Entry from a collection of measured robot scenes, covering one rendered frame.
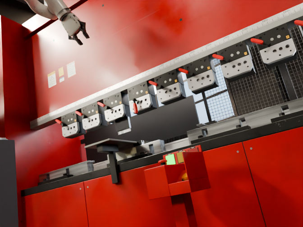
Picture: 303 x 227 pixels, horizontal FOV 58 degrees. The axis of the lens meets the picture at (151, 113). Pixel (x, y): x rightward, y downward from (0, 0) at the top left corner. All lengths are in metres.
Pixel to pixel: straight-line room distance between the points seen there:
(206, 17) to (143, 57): 0.44
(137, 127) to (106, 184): 0.80
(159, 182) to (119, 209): 0.54
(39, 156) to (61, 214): 0.62
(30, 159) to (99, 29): 1.10
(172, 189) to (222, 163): 0.34
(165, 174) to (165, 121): 1.13
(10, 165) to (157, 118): 1.29
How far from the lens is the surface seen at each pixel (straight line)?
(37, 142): 2.38
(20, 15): 4.24
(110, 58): 1.91
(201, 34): 1.62
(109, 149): 1.57
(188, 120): 2.10
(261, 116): 1.42
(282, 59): 1.48
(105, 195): 1.66
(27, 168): 2.28
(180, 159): 1.23
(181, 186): 1.06
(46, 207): 2.02
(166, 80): 1.62
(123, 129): 1.76
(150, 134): 2.24
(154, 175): 1.13
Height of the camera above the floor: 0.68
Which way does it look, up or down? 16 degrees up
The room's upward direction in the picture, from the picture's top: 11 degrees counter-clockwise
